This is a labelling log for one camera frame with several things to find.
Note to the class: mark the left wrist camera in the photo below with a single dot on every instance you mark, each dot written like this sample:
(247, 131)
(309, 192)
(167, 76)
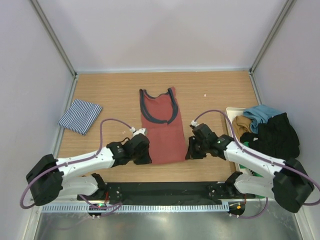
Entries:
(136, 132)

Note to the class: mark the brown tank top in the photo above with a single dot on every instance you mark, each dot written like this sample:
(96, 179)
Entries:
(241, 125)

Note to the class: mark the slotted cable duct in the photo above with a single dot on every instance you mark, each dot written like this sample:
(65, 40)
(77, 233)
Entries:
(82, 207)

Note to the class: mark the black tank top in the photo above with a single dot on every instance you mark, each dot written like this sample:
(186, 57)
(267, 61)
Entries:
(275, 138)

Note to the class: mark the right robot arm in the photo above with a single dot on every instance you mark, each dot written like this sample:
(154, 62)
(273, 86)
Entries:
(269, 167)

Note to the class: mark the red tank top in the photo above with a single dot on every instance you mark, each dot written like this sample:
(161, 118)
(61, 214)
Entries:
(161, 117)

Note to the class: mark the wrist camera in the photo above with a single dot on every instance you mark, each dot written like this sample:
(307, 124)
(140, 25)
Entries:
(193, 124)
(136, 132)

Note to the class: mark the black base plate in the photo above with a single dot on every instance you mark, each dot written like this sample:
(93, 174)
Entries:
(168, 193)

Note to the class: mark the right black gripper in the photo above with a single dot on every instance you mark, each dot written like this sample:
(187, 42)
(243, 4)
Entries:
(191, 153)

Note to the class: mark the blue white striped tank top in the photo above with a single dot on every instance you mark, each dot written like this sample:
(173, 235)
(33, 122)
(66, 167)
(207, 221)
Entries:
(80, 116)

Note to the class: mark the teal tank top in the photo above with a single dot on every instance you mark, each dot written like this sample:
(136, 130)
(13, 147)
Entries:
(259, 114)

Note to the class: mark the green tank top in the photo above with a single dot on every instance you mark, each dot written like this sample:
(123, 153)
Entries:
(245, 169)

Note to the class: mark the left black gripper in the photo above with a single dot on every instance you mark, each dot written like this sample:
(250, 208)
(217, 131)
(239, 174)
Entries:
(146, 159)

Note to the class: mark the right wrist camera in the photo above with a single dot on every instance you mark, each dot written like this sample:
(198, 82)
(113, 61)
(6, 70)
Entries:
(193, 124)

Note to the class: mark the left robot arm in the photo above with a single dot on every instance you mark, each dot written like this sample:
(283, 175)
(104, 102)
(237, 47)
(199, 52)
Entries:
(53, 177)

